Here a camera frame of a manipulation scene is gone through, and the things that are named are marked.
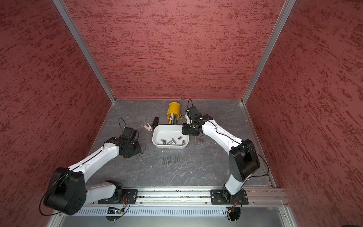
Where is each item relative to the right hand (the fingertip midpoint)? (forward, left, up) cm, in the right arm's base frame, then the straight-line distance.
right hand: (184, 134), depth 86 cm
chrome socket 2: (-11, +7, -11) cm, 17 cm away
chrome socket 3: (-12, +11, -12) cm, 20 cm away
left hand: (-8, +30, -7) cm, 32 cm away
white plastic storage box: (+5, +11, -11) cm, 16 cm away
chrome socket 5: (+3, -8, -12) cm, 15 cm away
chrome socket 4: (-12, +14, -12) cm, 22 cm away
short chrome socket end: (+1, -12, -12) cm, 17 cm away
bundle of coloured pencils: (+19, +9, -10) cm, 24 cm away
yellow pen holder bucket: (+27, +7, -5) cm, 28 cm away
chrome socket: (-11, +4, -11) cm, 16 cm away
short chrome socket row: (+2, -10, -12) cm, 16 cm away
